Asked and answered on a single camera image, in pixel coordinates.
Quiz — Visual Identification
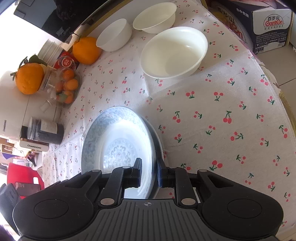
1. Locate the cherry print tablecloth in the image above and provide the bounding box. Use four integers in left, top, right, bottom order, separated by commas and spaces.
43, 1, 295, 233

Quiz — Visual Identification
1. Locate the glass bowl of kumquats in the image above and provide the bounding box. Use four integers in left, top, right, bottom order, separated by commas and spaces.
38, 67, 81, 112

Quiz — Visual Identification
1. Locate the red chair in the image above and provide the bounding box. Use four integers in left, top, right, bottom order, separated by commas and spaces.
7, 163, 45, 199

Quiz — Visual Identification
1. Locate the small white bowl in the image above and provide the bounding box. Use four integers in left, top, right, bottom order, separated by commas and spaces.
96, 19, 132, 52

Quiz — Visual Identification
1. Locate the red lidded can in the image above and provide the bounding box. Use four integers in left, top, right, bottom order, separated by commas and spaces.
53, 51, 79, 70

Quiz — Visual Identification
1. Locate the medium cream bowl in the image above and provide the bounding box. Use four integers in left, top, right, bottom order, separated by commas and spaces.
133, 2, 177, 34

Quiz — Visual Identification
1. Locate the black Midea microwave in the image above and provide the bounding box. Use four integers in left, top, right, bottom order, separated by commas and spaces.
14, 0, 112, 42

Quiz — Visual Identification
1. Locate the dark glass jar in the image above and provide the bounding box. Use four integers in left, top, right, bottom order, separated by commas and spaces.
20, 117, 64, 145

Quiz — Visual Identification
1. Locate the large orange on table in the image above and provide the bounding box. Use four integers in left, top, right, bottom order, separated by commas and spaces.
72, 37, 102, 65

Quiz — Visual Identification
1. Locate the stack of white cups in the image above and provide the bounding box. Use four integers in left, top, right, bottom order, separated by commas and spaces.
37, 39, 64, 66

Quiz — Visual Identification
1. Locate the blue patterned porcelain plate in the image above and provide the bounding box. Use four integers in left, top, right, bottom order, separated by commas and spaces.
81, 106, 158, 199

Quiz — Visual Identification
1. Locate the Ganten water carton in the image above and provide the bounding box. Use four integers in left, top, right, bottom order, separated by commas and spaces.
210, 1, 292, 54

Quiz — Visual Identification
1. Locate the white Changhong appliance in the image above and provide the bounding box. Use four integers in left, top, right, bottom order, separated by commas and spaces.
1, 80, 62, 152

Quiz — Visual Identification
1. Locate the large cream bowl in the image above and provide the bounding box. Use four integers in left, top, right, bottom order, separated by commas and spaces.
140, 27, 208, 79

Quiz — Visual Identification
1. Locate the orange with leaves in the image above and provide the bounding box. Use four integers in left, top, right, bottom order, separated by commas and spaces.
10, 55, 47, 95

